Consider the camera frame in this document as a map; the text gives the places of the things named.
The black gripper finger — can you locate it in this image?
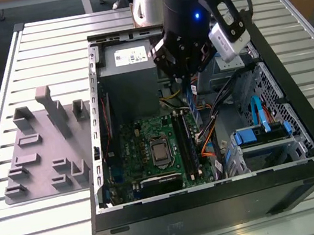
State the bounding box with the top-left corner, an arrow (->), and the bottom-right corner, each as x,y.
146,36 -> 191,90
183,38 -> 222,85

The green RAM stick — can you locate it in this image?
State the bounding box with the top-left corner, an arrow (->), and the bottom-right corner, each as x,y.
181,77 -> 205,128
180,113 -> 203,176

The metal drive cage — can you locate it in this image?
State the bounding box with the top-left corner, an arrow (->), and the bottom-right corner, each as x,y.
193,46 -> 263,95

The grey power supply unit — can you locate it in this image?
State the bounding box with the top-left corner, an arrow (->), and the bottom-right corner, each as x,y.
94,38 -> 165,125

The CPU socket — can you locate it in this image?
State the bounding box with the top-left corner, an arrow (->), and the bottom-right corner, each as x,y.
146,132 -> 178,173

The blue disk carrier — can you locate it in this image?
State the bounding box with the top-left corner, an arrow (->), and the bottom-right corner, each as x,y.
233,120 -> 294,149

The green motherboard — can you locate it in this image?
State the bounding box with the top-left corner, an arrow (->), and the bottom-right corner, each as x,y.
98,106 -> 218,206

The silver CPU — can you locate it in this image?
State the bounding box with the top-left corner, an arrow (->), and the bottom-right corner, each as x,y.
150,140 -> 173,161

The metal disk bay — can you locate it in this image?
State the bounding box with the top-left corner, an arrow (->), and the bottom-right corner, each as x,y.
218,115 -> 314,179

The black graphics card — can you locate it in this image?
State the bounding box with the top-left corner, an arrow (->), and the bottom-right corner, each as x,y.
131,171 -> 186,201

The grey parts rack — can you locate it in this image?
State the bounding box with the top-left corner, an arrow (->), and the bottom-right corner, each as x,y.
0,78 -> 105,207

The black open PC case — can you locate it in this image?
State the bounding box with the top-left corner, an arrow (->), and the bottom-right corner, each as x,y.
58,0 -> 314,235

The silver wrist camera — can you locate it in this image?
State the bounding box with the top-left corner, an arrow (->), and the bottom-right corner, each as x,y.
206,17 -> 256,66

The yellow wire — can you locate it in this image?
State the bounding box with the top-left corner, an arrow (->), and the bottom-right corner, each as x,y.
158,88 -> 187,104

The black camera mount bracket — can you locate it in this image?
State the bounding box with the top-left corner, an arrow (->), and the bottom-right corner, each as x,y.
194,0 -> 252,49

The black cable bundle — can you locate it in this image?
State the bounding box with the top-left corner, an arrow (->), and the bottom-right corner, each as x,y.
189,64 -> 268,141

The blue flat wire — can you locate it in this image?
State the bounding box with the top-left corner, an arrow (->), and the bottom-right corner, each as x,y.
249,93 -> 272,134

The orange wire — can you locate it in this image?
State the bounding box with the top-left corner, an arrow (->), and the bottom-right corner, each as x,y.
198,133 -> 218,159

